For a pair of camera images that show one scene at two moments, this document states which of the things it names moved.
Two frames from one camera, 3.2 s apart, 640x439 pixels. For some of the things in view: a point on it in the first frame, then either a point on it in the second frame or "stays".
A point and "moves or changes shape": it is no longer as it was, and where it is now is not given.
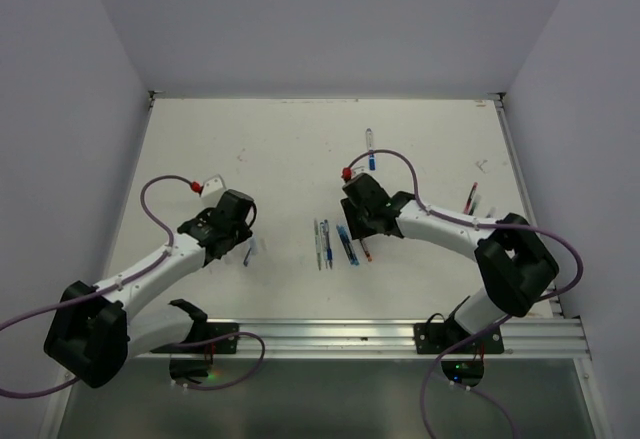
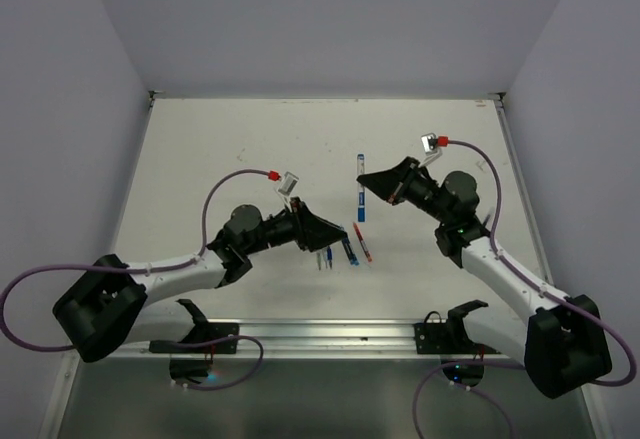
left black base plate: x=200 y=328 stays
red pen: x=367 y=255 stays
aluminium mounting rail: x=391 y=339 stays
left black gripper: x=243 y=231 -> x=312 y=231
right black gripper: x=357 y=228 -> x=392 y=184
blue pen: x=347 y=244 stays
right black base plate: x=440 y=338 stays
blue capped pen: x=372 y=165 moves or changes shape
